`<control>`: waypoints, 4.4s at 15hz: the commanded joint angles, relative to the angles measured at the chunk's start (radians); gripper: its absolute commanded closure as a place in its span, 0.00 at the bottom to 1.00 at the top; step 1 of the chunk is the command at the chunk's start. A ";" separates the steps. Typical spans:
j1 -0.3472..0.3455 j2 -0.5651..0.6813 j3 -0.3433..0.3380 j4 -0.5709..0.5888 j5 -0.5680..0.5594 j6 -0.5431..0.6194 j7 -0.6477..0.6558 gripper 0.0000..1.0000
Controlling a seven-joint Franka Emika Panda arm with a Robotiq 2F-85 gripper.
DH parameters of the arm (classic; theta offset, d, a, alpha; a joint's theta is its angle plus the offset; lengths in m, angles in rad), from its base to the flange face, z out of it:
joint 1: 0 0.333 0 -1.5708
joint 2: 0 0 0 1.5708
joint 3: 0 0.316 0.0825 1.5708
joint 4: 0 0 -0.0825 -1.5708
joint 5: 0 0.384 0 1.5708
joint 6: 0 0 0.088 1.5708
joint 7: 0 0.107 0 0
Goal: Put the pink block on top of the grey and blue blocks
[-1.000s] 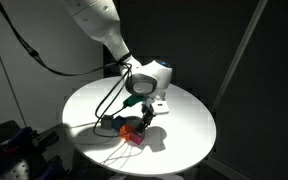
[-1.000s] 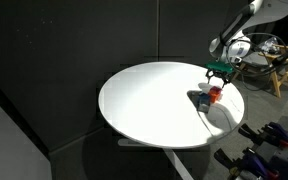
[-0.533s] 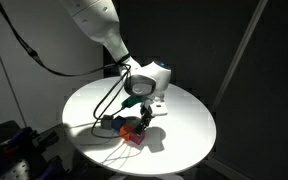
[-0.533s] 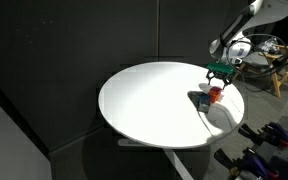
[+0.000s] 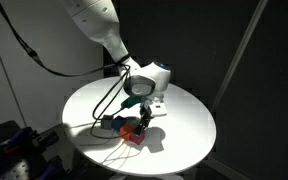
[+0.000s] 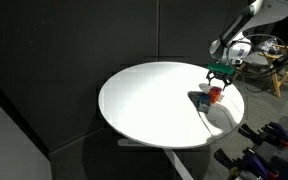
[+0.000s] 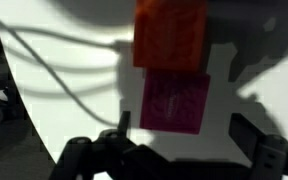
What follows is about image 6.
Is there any purple handled clamp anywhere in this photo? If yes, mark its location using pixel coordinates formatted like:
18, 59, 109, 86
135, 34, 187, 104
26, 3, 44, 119
213, 147, 281, 180

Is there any grey block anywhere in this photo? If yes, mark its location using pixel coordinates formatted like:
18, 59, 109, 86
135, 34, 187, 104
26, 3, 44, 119
198, 102, 212, 113

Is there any black clamp with red tip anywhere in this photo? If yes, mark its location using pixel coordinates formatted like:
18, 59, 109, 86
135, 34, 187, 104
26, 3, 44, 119
238, 121, 288, 153

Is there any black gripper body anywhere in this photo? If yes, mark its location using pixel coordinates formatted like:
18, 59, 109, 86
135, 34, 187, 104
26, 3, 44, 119
206, 70, 234, 82

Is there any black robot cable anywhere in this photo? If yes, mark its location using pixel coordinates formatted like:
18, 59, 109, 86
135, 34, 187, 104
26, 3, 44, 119
225, 33, 288, 80

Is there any blue block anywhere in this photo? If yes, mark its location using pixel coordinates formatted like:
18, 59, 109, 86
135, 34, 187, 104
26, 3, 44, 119
197, 92, 211, 106

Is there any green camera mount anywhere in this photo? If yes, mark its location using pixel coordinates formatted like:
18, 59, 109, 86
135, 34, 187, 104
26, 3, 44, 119
206, 63, 235, 75

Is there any wooden sawhorse stand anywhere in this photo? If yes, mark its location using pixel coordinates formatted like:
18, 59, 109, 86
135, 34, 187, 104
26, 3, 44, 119
233, 43, 288, 99

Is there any orange block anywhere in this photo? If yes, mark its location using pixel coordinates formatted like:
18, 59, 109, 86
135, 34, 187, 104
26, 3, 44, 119
207, 89, 221, 104

